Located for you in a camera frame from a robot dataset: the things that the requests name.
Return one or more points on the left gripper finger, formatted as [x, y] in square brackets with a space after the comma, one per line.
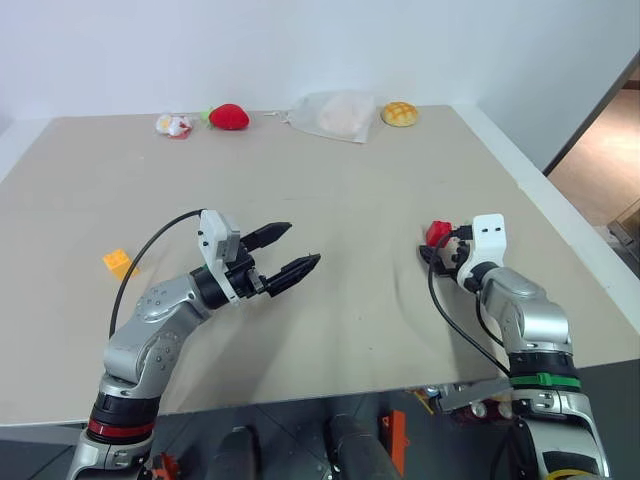
[295, 270]
[267, 233]

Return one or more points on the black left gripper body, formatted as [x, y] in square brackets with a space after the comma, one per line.
[245, 277]

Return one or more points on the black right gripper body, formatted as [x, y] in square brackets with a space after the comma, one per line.
[452, 257]

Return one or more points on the red toy cube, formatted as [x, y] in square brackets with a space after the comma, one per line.
[438, 231]

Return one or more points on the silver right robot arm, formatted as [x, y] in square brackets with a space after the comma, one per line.
[535, 310]

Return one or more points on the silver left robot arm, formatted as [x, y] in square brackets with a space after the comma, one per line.
[150, 320]

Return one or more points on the red plush strawberry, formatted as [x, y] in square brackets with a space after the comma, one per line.
[229, 117]

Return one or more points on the yellow toy cube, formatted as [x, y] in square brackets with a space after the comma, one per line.
[119, 264]

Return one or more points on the golden pineapple bun toy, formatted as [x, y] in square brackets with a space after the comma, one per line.
[400, 114]

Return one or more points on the white and red small toy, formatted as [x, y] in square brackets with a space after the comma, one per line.
[172, 125]

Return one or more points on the orange clamp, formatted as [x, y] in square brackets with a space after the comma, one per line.
[165, 467]
[396, 440]

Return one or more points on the dark rounded shape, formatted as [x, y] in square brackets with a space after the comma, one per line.
[357, 450]

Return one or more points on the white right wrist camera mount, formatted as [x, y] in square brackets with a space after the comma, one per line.
[487, 235]

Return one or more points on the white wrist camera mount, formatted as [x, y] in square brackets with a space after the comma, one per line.
[210, 235]
[487, 235]

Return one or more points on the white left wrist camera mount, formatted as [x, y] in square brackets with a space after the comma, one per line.
[210, 235]

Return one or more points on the grey metal bracket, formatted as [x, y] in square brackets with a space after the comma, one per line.
[470, 394]

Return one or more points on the dark door frame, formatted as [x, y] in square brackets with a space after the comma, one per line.
[590, 120]

